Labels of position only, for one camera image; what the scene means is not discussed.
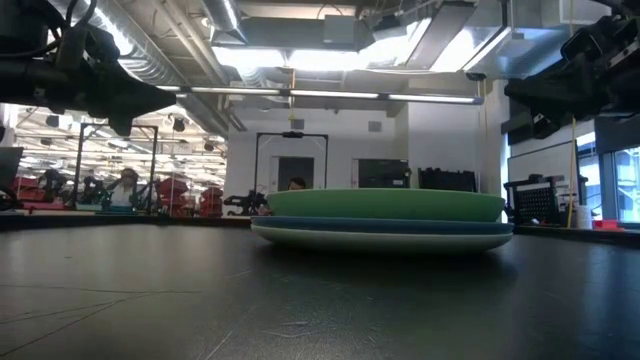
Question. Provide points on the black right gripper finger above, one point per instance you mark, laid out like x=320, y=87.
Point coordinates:
x=545, y=82
x=542, y=104

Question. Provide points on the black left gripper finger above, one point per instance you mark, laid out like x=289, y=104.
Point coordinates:
x=130, y=107
x=130, y=87

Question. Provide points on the large green plastic plate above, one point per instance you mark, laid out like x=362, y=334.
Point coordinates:
x=385, y=205

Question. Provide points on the large blue plastic plate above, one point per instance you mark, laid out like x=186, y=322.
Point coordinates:
x=380, y=226

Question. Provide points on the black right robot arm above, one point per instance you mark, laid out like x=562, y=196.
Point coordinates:
x=625, y=7

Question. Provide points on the black background robot arm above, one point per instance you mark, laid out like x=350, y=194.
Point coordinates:
x=245, y=202

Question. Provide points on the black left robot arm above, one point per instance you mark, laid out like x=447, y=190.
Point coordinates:
x=15, y=25

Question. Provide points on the person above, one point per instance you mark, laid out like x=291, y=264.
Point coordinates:
x=124, y=192

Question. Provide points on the red equipment rack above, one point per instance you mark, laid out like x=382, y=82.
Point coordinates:
x=211, y=200
x=172, y=192

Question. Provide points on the dark monitor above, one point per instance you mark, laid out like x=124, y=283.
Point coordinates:
x=9, y=167

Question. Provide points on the black perforated cart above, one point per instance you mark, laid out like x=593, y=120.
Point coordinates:
x=537, y=202

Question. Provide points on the white paper roll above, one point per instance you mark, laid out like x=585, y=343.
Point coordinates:
x=584, y=218

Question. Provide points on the black crates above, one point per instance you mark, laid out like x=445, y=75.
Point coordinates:
x=447, y=181

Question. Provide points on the red box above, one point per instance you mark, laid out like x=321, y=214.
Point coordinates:
x=607, y=224

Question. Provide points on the black table mat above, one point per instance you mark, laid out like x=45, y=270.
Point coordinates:
x=150, y=300

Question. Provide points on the long ceiling light bar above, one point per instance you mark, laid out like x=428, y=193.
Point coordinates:
x=325, y=93

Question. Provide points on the large white plastic plate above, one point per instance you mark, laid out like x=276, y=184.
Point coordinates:
x=380, y=242

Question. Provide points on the silver ventilation duct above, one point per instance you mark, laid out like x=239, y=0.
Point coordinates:
x=145, y=65

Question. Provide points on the black workstation frame with camera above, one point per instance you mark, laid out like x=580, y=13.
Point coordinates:
x=292, y=134

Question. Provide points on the black wall screen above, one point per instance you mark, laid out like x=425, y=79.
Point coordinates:
x=384, y=174

